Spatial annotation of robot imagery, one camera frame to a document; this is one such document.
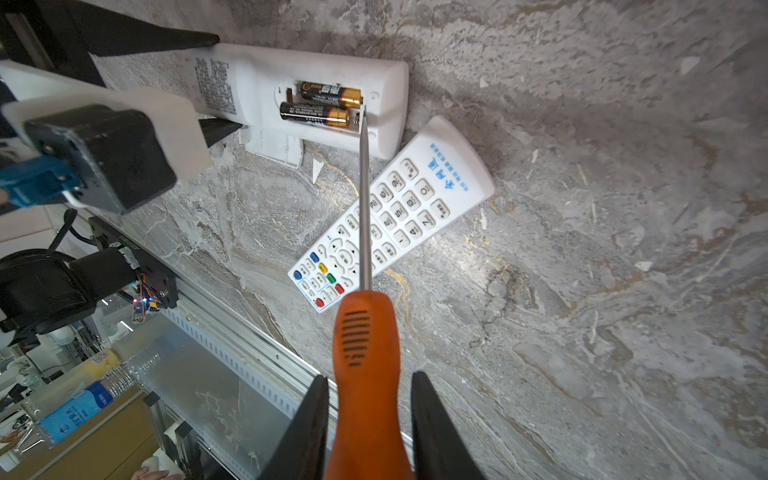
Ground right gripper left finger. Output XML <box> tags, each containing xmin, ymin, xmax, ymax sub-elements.
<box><xmin>258</xmin><ymin>375</ymin><xmax>329</xmax><ymax>480</ymax></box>

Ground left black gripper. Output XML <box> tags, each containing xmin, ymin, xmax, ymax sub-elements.
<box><xmin>1</xmin><ymin>0</ymin><xmax>220</xmax><ymax>87</ymax></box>

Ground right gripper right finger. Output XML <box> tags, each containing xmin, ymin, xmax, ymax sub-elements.
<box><xmin>411</xmin><ymin>371</ymin><xmax>485</xmax><ymax>479</ymax></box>

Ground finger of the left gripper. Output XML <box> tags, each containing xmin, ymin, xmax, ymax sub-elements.
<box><xmin>198</xmin><ymin>118</ymin><xmax>243</xmax><ymax>148</ymax></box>

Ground white remote control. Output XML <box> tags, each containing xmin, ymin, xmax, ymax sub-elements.
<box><xmin>182</xmin><ymin>44</ymin><xmax>409</xmax><ymax>168</ymax></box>
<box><xmin>287</xmin><ymin>116</ymin><xmax>495</xmax><ymax>312</ymax></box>

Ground black gold AAA battery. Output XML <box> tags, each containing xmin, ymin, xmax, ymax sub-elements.
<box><xmin>296</xmin><ymin>81</ymin><xmax>363</xmax><ymax>109</ymax></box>
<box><xmin>279</xmin><ymin>102</ymin><xmax>350</xmax><ymax>128</ymax></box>

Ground orange handled screwdriver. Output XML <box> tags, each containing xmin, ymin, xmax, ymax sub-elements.
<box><xmin>325</xmin><ymin>115</ymin><xmax>414</xmax><ymax>479</ymax></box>

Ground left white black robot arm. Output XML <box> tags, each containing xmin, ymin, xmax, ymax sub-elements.
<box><xmin>1</xmin><ymin>1</ymin><xmax>238</xmax><ymax>346</ymax></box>

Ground white battery cover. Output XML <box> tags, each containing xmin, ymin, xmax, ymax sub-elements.
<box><xmin>239</xmin><ymin>125</ymin><xmax>304</xmax><ymax>169</ymax></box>

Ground clear plastic water bottle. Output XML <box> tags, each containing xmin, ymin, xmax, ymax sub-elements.
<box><xmin>1</xmin><ymin>349</ymin><xmax>163</xmax><ymax>472</ymax></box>

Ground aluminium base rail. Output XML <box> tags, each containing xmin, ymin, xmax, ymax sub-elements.
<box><xmin>165</xmin><ymin>280</ymin><xmax>319</xmax><ymax>479</ymax></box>

